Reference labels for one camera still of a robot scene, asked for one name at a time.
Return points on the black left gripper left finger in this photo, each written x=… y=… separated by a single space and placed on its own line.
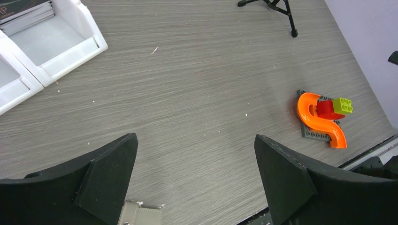
x=87 y=190

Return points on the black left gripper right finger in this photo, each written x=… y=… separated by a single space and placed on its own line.
x=298 y=183

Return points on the black card stack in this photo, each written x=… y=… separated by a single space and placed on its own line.
x=17 y=15

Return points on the red toy block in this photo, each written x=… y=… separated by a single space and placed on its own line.
x=325 y=110

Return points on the orange curved toy slide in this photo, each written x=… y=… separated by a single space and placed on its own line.
x=306 y=107

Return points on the green toy brick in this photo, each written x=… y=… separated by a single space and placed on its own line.
x=342 y=106

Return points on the white two-compartment tray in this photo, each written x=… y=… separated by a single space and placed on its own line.
x=37 y=56

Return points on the black microphone tripod stand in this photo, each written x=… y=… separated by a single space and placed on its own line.
x=272 y=4

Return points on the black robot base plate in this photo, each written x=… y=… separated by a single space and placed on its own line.
x=373 y=161

